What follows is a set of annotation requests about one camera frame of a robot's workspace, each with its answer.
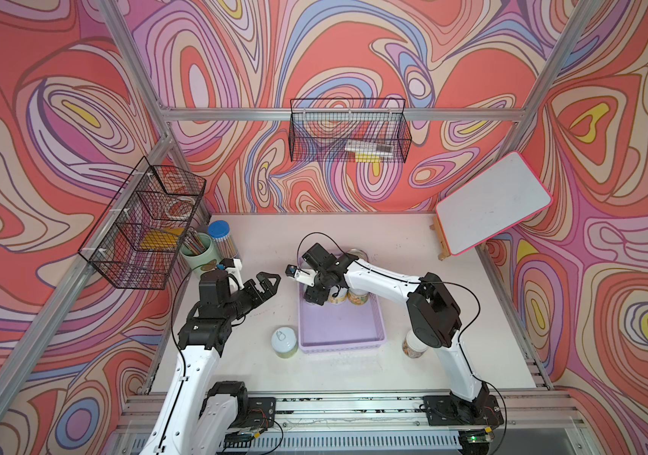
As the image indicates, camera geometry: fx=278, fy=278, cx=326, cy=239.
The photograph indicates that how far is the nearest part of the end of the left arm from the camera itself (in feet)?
1.72

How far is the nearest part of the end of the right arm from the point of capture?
0.69m

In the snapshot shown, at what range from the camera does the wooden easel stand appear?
104 centimetres

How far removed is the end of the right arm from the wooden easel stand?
485mm

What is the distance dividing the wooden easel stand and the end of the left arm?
67 cm

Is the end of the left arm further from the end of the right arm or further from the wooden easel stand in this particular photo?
the wooden easel stand

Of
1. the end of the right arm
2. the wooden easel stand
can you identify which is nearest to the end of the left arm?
the end of the right arm
